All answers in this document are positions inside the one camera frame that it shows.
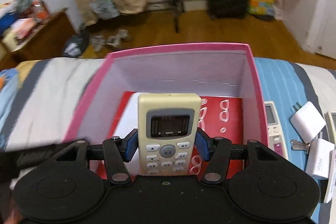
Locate white adapter middle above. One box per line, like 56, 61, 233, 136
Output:
305, 138, 335, 180

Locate colourful gift bag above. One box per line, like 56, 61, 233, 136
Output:
248, 0, 274, 16

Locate metal key bunch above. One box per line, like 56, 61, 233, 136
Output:
290, 139, 310, 153

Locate white charger cube back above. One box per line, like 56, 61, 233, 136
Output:
290, 101, 326, 143

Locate small white slim remote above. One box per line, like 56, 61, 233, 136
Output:
323, 149, 336, 203

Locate white remote on right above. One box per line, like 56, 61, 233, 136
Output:
325, 111, 336, 144

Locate white power bank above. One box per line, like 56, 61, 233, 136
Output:
113, 92, 139, 176

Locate tissue box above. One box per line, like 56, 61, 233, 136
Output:
11, 18, 36, 40

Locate pink cardboard box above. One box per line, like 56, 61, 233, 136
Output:
66, 43, 268, 144

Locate grey slippers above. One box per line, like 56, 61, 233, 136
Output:
89, 29, 130, 52

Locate white remote near box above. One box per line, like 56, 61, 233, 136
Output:
264, 101, 288, 160

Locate wooden nightstand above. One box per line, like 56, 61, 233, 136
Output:
1, 8, 76, 69

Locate patterned plastic bag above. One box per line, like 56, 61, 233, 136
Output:
89, 0, 120, 20

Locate cream TCL remote control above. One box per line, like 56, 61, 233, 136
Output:
137, 93, 201, 176

